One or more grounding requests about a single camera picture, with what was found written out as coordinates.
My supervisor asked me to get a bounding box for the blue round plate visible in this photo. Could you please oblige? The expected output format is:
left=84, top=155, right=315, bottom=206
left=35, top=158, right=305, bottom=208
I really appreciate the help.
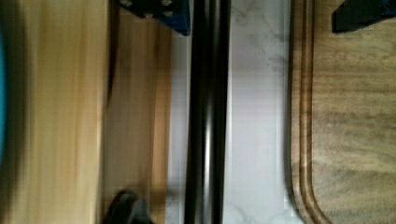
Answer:
left=0, top=30, right=7, bottom=164

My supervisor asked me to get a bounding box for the black drawer handle bar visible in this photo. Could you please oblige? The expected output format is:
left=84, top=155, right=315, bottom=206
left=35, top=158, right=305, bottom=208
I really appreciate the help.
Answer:
left=183, top=0, right=231, bottom=224

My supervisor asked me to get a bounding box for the dark wooden cutting board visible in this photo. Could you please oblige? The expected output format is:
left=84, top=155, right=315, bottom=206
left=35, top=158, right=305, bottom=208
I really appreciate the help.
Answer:
left=290, top=0, right=396, bottom=224

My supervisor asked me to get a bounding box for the black round object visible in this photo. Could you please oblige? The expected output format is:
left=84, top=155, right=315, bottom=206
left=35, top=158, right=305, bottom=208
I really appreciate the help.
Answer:
left=103, top=189, right=154, bottom=224

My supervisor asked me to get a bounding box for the light wooden cutting board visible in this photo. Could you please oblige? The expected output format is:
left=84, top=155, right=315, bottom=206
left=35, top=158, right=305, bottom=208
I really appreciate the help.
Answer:
left=1, top=0, right=173, bottom=224

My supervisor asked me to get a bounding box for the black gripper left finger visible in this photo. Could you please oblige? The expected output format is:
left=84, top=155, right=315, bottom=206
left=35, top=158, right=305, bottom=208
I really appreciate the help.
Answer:
left=118, top=0, right=191, bottom=35

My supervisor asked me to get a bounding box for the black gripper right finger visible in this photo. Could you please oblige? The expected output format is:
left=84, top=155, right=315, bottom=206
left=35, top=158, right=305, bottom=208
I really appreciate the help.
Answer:
left=332, top=0, right=396, bottom=34

